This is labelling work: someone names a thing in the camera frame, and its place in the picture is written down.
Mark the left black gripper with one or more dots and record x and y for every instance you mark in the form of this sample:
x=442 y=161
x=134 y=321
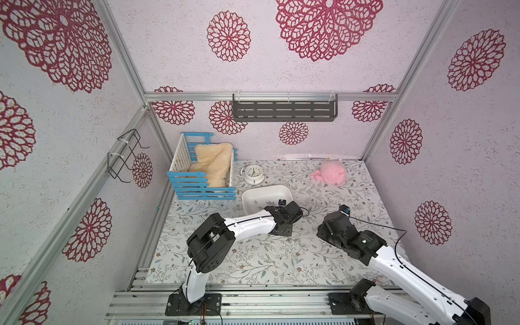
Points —
x=288 y=232

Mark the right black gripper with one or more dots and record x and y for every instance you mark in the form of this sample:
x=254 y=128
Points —
x=328 y=229

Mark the white plastic storage box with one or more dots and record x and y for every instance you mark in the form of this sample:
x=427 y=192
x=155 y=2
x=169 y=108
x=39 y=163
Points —
x=254 y=200

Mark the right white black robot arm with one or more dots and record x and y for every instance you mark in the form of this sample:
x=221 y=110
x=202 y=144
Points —
x=433 y=303

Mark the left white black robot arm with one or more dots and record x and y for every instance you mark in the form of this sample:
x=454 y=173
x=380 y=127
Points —
x=211 y=242

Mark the white round alarm clock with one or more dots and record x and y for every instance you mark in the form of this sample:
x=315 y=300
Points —
x=253 y=174

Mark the pink plush toy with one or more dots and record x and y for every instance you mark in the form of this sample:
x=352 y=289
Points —
x=332 y=173

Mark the cream fluffy cloth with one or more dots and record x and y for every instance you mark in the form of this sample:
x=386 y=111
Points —
x=215 y=161

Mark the blue white slatted crate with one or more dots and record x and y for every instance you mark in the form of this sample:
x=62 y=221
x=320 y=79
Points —
x=194 y=186

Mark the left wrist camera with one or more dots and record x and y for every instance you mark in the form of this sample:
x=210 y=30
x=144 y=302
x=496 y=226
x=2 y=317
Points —
x=291 y=213

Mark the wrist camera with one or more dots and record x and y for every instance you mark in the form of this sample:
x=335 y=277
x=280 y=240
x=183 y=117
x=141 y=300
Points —
x=291 y=213
x=339 y=219

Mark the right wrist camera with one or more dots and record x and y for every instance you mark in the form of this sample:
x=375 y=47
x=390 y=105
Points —
x=339 y=219

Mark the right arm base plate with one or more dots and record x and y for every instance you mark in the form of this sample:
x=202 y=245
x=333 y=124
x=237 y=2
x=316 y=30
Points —
x=346 y=303

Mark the grey wall shelf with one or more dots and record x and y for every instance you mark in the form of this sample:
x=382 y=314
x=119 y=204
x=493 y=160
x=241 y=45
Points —
x=285 y=111

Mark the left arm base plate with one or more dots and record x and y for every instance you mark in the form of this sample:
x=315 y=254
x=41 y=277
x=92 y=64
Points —
x=178 y=305

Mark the aluminium front rail frame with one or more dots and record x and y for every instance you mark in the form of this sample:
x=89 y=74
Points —
x=237 y=302

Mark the black wire wall rack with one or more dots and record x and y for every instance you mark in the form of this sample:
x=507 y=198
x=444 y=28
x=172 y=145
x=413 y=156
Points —
x=117 y=161

